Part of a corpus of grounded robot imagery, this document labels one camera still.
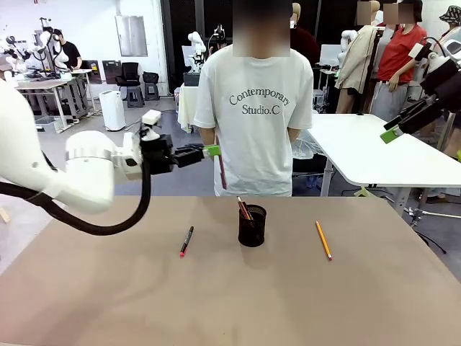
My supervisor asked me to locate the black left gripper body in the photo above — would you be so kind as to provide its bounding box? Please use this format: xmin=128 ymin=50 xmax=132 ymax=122
xmin=139 ymin=133 xmax=179 ymax=177

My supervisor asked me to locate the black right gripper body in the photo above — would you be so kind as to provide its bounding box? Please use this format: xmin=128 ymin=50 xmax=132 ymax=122
xmin=420 ymin=57 xmax=461 ymax=102

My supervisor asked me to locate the yellow pencil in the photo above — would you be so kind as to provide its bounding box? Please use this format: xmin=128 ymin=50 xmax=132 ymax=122
xmin=315 ymin=220 xmax=334 ymax=262

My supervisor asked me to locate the person's right forearm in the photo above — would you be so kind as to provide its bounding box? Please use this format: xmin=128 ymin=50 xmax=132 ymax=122
xmin=200 ymin=125 xmax=217 ymax=146

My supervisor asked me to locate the black mesh pen holder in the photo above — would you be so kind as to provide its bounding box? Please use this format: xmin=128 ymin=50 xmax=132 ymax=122
xmin=238 ymin=203 xmax=268 ymax=249

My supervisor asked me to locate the table with white cloth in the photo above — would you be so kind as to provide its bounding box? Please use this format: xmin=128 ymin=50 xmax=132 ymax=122
xmin=177 ymin=85 xmax=202 ymax=135

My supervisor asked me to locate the person in red shirt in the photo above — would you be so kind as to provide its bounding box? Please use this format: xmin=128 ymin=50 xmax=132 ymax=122
xmin=370 ymin=0 xmax=429 ymax=123

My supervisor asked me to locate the person in white t-shirt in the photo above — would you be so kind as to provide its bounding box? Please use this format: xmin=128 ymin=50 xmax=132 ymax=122
xmin=193 ymin=0 xmax=313 ymax=198

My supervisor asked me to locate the grey stool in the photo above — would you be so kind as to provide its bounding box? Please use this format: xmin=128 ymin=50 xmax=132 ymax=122
xmin=144 ymin=82 xmax=161 ymax=102
xmin=125 ymin=86 xmax=146 ymax=109

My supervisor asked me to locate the white air purifier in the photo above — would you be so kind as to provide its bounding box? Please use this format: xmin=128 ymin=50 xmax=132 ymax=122
xmin=99 ymin=90 xmax=127 ymax=132

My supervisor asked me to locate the mannequin in beige coat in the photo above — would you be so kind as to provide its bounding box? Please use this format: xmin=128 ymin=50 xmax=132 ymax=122
xmin=334 ymin=0 xmax=383 ymax=115

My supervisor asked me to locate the black marker red cap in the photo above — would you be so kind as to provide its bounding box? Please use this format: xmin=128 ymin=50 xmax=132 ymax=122
xmin=179 ymin=226 xmax=195 ymax=258

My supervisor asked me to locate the black office chair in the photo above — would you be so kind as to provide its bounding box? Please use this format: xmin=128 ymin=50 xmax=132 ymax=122
xmin=115 ymin=62 xmax=142 ymax=89

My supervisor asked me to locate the metal stand base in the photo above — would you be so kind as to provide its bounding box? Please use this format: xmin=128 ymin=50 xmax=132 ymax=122
xmin=402 ymin=187 xmax=461 ymax=254

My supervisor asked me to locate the dark framed board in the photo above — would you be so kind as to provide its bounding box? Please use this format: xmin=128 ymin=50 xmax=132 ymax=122
xmin=102 ymin=60 xmax=122 ymax=85

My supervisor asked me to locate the white board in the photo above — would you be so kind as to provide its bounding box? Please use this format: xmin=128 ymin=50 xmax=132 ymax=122
xmin=319 ymin=44 xmax=343 ymax=68

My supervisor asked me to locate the clear plastic bag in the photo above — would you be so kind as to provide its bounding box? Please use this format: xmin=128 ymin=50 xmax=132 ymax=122
xmin=291 ymin=128 xmax=328 ymax=170

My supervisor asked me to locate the grey plastic bin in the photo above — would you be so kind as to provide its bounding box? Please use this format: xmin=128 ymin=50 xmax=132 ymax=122
xmin=35 ymin=115 xmax=61 ymax=134

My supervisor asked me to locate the mannequin in dark red top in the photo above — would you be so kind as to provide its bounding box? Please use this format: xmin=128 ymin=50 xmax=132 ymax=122
xmin=290 ymin=2 xmax=321 ymax=68

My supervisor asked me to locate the grey workbench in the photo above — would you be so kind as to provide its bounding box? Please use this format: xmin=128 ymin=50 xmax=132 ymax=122
xmin=16 ymin=68 xmax=97 ymax=133

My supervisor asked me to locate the person in black shirt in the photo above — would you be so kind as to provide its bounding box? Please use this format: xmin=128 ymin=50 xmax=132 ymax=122
xmin=53 ymin=30 xmax=84 ymax=70

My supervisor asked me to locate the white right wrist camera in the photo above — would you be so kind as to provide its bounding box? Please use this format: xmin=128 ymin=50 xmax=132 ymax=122
xmin=408 ymin=42 xmax=434 ymax=63

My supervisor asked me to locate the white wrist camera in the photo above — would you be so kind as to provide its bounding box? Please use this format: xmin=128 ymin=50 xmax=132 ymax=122
xmin=408 ymin=42 xmax=434 ymax=63
xmin=140 ymin=110 xmax=162 ymax=126

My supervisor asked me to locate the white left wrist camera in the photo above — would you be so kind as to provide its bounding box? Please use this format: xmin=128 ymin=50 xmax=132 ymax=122
xmin=140 ymin=110 xmax=162 ymax=126

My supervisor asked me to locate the black right camera cable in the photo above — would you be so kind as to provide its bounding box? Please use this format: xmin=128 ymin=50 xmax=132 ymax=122
xmin=426 ymin=35 xmax=448 ymax=56

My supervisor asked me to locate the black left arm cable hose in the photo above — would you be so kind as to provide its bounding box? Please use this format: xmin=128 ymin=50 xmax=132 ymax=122
xmin=0 ymin=158 xmax=153 ymax=237

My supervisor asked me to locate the black camera stand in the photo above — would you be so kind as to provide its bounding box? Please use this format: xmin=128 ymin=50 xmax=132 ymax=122
xmin=208 ymin=24 xmax=228 ymax=51

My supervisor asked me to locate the grey metal wall panel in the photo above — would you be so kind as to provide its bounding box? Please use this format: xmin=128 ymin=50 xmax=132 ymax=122
xmin=115 ymin=14 xmax=149 ymax=58

